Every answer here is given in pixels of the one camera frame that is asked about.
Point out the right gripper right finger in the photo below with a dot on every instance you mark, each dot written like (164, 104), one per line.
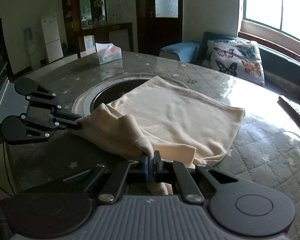
(179, 178)

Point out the dark wooden cabinet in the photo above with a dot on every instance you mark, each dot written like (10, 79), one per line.
(89, 18)

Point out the butterfly print pillow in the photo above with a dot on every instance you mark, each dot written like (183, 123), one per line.
(241, 59)

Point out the tissue box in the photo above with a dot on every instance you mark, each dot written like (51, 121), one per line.
(107, 52)

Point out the water dispenser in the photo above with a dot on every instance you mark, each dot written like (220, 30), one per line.
(31, 48)

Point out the dark wooden door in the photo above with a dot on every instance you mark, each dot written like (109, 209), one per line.
(159, 24)

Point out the round black induction cooktop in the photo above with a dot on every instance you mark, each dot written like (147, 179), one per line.
(115, 91)

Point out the black remote control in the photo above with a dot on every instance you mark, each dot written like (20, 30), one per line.
(290, 109)

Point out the white refrigerator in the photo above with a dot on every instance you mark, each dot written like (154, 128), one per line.
(51, 37)

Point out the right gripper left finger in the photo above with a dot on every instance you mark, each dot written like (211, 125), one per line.
(127, 177)

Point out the cream beige garment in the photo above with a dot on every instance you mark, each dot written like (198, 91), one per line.
(182, 124)

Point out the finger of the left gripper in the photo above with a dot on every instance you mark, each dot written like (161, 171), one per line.
(41, 97)
(17, 130)

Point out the blue sectional sofa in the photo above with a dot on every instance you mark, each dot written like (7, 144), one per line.
(281, 72)

